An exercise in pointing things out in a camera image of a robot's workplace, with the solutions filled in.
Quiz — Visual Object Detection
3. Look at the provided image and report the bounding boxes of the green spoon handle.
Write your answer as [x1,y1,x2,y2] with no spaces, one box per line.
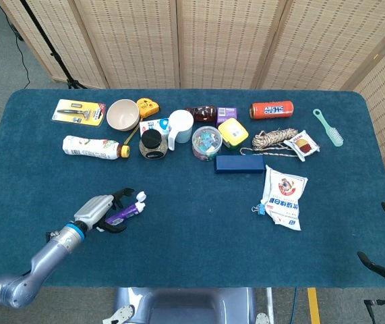
[312,108,345,147]

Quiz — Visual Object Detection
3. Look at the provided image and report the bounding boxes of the green container yellow lid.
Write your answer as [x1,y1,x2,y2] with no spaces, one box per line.
[217,117,249,151]

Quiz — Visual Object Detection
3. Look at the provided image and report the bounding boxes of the white drink bottle yellow cap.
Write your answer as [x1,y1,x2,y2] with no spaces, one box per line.
[62,135,131,161]

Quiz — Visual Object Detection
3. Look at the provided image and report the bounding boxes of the small purple box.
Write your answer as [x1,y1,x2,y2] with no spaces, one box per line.
[216,107,239,124]

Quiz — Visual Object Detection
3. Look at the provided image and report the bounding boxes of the beige bowl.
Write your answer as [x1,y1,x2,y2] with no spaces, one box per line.
[106,99,141,132]

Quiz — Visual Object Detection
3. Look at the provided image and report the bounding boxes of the small white blue box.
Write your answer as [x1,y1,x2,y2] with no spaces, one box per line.
[139,117,172,136]

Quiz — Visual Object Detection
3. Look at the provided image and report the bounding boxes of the glass jar black lid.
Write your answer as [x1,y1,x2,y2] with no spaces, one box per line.
[138,129,165,161]

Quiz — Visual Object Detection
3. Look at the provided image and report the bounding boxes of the clear tub of binder clips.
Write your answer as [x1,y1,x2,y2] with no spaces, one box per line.
[191,126,224,162]

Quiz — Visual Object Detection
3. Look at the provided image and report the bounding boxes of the light blue pitcher white handle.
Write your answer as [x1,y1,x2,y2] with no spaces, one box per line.
[167,109,195,151]

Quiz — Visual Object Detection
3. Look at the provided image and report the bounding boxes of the yellow card with clippers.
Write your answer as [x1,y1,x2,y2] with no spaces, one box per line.
[51,99,107,127]

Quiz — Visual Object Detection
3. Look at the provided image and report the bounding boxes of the white sugar bag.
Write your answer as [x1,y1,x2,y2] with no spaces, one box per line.
[260,165,309,232]

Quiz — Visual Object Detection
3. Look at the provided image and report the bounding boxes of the white snack packet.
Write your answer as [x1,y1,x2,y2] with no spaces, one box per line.
[283,130,320,163]

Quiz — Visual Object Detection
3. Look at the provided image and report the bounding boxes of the beige braided rope bundle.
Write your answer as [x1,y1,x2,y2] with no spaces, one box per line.
[239,128,301,158]

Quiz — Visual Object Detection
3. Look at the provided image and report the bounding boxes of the yellow tape measure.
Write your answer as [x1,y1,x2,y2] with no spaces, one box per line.
[124,97,160,144]

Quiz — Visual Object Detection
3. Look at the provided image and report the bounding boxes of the bamboo folding screen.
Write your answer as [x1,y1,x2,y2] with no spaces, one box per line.
[0,0,385,196]

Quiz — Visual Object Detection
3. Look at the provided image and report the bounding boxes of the orange Arctic Ocean can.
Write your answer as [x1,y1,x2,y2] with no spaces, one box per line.
[249,100,295,120]

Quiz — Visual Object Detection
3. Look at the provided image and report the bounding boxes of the blue tablecloth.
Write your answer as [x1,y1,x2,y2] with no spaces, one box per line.
[0,88,385,289]

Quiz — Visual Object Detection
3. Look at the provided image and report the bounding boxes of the purple white toothpaste tube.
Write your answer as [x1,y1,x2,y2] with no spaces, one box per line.
[105,191,147,226]

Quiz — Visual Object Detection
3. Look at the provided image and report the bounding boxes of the navy blue rectangular box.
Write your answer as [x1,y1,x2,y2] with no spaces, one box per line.
[214,154,266,175]

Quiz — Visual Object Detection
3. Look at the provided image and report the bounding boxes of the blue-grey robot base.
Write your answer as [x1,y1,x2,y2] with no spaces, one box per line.
[102,286,270,324]

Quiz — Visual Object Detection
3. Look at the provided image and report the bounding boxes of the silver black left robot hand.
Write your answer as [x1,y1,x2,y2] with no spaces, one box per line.
[73,188,135,234]

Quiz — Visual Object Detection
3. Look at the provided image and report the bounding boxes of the black tripod stand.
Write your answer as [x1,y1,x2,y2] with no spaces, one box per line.
[18,0,88,90]

